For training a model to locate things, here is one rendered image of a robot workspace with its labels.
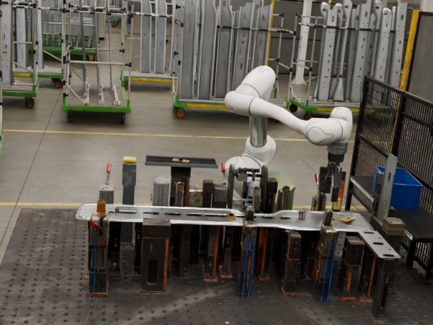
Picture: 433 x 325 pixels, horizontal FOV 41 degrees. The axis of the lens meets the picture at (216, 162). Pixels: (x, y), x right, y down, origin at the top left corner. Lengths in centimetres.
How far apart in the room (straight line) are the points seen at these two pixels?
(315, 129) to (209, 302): 88
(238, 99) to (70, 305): 127
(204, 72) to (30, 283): 724
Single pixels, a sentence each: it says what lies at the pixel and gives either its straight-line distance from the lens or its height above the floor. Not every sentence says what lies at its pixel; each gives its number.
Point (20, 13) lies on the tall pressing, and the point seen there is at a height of 133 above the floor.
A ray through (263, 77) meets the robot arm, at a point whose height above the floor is 160.
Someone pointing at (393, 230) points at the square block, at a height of 102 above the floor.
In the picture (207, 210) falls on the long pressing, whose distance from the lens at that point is 280.
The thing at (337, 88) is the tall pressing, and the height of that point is 54.
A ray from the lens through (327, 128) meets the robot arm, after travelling 254.
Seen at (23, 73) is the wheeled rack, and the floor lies 27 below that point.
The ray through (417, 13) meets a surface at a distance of 571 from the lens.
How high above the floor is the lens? 200
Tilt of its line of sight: 16 degrees down
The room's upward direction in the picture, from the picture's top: 5 degrees clockwise
